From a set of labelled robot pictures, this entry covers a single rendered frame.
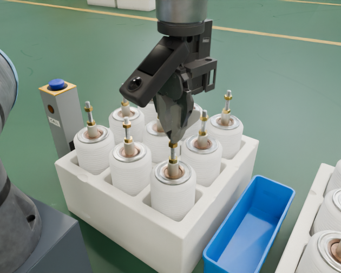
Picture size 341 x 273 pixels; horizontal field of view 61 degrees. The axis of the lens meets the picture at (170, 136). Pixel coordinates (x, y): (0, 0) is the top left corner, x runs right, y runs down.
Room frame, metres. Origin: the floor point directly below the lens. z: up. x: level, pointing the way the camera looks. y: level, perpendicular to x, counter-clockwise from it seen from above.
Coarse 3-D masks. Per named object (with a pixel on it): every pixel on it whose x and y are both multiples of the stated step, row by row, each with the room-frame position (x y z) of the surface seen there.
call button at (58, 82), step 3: (51, 81) 0.71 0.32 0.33; (54, 81) 0.71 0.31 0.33; (57, 81) 0.71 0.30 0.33; (60, 81) 0.71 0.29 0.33; (63, 81) 0.71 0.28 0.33; (51, 84) 0.69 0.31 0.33; (54, 84) 0.69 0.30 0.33; (57, 84) 0.69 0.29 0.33; (60, 84) 0.70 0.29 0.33; (63, 84) 0.71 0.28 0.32; (51, 87) 0.70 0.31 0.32; (54, 87) 0.69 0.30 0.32; (57, 87) 0.70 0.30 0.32; (60, 87) 0.70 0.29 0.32
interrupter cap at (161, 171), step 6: (162, 162) 0.47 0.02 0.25; (180, 162) 0.47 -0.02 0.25; (156, 168) 0.45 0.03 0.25; (162, 168) 0.45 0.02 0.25; (180, 168) 0.45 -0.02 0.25; (186, 168) 0.45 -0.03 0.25; (156, 174) 0.43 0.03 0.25; (162, 174) 0.43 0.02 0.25; (168, 174) 0.43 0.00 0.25; (180, 174) 0.43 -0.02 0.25; (186, 174) 0.43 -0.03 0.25; (162, 180) 0.41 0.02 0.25; (168, 180) 0.41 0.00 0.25; (174, 180) 0.41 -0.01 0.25; (180, 180) 0.41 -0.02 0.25; (186, 180) 0.41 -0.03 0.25
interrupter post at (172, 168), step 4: (168, 160) 0.44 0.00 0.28; (168, 164) 0.43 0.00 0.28; (172, 164) 0.43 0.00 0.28; (176, 164) 0.43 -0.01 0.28; (168, 168) 0.43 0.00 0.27; (172, 168) 0.43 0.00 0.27; (176, 168) 0.43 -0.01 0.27; (168, 172) 0.43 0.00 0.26; (172, 172) 0.43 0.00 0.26; (176, 172) 0.43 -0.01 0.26
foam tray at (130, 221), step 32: (64, 160) 0.56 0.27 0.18; (224, 160) 0.56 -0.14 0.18; (64, 192) 0.55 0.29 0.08; (96, 192) 0.47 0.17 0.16; (224, 192) 0.48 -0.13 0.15; (96, 224) 0.49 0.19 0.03; (128, 224) 0.42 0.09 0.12; (160, 224) 0.37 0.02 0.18; (192, 224) 0.37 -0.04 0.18; (160, 256) 0.36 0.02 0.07; (192, 256) 0.37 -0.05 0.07
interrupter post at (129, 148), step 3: (123, 141) 0.51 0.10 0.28; (126, 144) 0.50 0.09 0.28; (129, 144) 0.50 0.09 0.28; (132, 144) 0.50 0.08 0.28; (126, 147) 0.50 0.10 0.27; (129, 147) 0.50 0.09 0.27; (132, 147) 0.50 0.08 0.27; (126, 150) 0.50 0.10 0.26; (129, 150) 0.50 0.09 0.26; (132, 150) 0.50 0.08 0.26; (126, 153) 0.50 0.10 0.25; (129, 153) 0.50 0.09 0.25; (132, 153) 0.50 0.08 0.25
